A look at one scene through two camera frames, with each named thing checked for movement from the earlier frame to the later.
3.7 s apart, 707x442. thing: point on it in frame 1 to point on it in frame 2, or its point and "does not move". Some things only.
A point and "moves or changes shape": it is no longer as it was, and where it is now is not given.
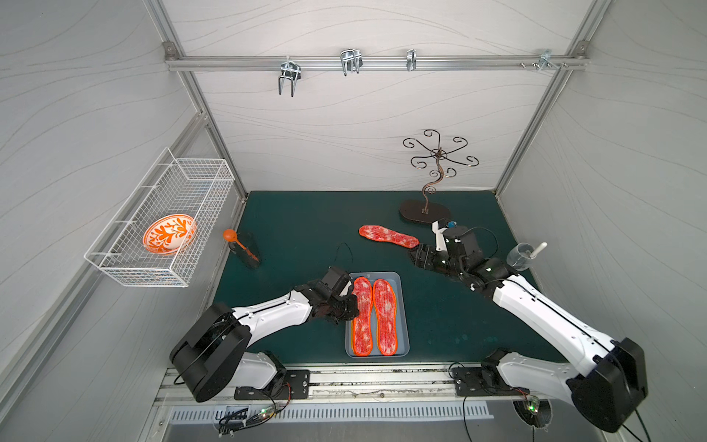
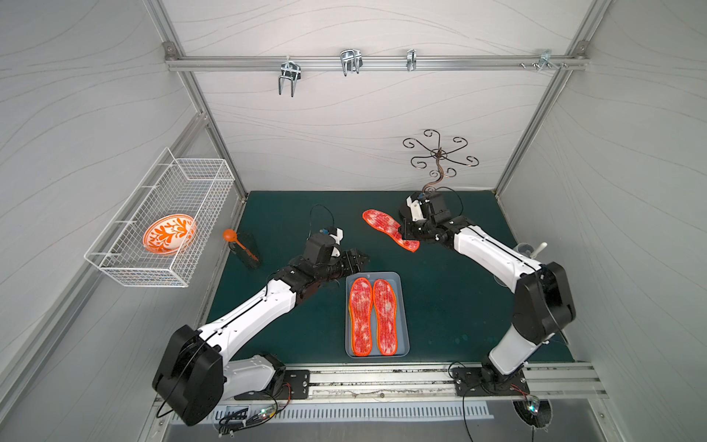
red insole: x=385 y=300 does not move
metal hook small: x=411 y=60 does not move
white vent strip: x=249 y=413 does not move
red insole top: x=385 y=234 moves or changes shape
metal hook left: x=290 y=70 does not move
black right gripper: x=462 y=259 to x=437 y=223
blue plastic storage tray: x=403 y=345 does not move
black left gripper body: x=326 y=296 to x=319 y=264
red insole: x=362 y=331 does not move
